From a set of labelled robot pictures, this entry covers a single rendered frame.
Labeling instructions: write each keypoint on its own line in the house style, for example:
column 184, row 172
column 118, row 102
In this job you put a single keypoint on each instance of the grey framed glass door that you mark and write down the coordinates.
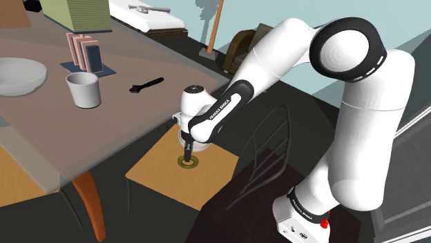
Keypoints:
column 404, row 188

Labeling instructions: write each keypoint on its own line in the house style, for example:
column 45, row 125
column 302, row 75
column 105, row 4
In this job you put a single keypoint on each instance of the white bed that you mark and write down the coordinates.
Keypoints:
column 151, row 22

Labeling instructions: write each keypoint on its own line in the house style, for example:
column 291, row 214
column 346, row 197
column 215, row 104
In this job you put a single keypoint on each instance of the brown armchair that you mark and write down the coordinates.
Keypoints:
column 239, row 47

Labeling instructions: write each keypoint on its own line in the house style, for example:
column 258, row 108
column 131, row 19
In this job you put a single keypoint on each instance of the white cup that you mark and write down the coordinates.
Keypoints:
column 86, row 94

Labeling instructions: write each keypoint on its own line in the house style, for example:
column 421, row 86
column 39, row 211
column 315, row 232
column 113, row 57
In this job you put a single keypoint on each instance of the grey table with orange legs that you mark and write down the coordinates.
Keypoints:
column 111, row 114

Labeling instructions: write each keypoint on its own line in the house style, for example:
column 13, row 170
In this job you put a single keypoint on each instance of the green box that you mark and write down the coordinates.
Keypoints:
column 84, row 15

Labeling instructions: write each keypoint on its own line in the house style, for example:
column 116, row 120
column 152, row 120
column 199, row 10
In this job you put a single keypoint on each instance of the black brush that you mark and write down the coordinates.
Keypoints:
column 148, row 84

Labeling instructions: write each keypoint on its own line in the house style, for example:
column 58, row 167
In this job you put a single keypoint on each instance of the dark robot stand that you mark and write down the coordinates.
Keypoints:
column 242, row 215

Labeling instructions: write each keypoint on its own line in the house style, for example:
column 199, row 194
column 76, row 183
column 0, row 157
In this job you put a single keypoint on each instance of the white bowl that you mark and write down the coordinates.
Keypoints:
column 16, row 75

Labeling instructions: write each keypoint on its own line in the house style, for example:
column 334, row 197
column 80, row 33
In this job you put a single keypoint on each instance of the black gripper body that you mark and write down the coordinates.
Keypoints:
column 188, row 147

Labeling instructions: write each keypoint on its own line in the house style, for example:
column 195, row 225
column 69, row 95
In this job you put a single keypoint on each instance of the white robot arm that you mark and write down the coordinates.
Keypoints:
column 367, row 134

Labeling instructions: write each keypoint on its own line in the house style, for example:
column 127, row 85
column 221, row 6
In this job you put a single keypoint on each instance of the pink books on blue holder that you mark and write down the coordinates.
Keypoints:
column 93, row 59

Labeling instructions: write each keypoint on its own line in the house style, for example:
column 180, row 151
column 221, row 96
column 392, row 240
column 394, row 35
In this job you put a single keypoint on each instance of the brown mat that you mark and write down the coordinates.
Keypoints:
column 11, row 13

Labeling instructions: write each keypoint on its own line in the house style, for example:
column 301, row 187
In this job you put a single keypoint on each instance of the black object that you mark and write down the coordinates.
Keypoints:
column 32, row 5

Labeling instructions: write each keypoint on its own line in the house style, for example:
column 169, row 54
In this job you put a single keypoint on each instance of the floor lamp with orange pole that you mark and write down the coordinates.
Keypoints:
column 215, row 27

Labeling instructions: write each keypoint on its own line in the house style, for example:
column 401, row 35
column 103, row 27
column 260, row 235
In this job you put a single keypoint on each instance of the grey tool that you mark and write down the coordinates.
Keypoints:
column 150, row 9

